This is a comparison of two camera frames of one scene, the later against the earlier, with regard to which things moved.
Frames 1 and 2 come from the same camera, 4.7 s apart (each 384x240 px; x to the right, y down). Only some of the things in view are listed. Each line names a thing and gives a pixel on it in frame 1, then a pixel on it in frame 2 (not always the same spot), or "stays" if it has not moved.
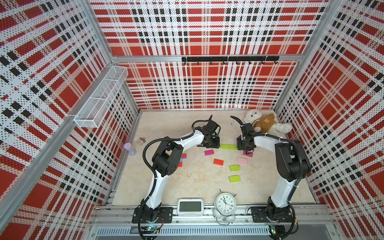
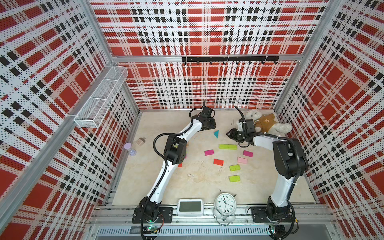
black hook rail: x=258 y=59 stays
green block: x=231 y=147 stays
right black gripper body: x=242 y=146 -> x=244 y=134
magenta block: x=209 y=152 stays
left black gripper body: x=213 y=142 -> x=211 y=124
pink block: x=242 y=160 stays
